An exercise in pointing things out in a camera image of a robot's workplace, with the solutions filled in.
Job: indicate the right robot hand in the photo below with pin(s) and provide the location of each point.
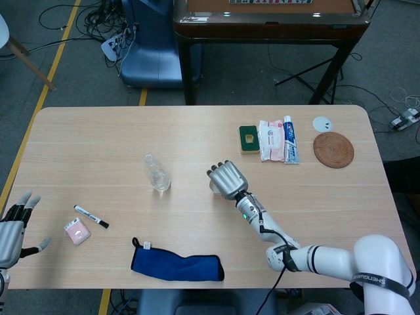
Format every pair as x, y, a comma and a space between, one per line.
228, 180

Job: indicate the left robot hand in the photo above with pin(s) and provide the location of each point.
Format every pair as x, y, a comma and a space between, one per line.
10, 239

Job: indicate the white paper cup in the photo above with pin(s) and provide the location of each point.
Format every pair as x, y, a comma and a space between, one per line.
215, 190

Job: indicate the clear plastic bottle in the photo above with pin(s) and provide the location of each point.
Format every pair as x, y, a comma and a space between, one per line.
158, 177

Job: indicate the green and yellow sponge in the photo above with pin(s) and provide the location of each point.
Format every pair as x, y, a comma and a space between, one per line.
244, 144

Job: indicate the pink wet wipes pack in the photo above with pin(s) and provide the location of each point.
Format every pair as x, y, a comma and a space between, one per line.
271, 141

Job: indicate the small pink tissue pack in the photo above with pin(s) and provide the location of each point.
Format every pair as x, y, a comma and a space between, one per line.
77, 231

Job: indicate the blue and white toothpaste tube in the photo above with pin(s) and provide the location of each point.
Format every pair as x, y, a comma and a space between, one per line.
291, 141

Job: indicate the black and white marker pen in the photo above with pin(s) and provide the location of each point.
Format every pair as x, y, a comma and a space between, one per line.
88, 215

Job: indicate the blue cloth with black trim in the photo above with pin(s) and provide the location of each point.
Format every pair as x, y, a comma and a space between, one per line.
177, 267

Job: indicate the white round table grommet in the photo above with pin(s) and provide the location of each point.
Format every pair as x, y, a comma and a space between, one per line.
320, 124

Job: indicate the brown woven round coaster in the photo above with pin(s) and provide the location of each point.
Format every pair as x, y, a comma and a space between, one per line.
333, 150

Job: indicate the dark wood mahjong table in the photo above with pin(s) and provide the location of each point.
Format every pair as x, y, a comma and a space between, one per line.
269, 29

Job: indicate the white power strip with plugs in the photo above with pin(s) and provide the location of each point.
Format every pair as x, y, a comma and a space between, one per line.
110, 49

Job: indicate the black object beside table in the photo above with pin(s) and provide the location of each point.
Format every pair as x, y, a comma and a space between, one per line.
405, 174

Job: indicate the grey floor power strip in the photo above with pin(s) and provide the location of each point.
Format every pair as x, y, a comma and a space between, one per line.
402, 119

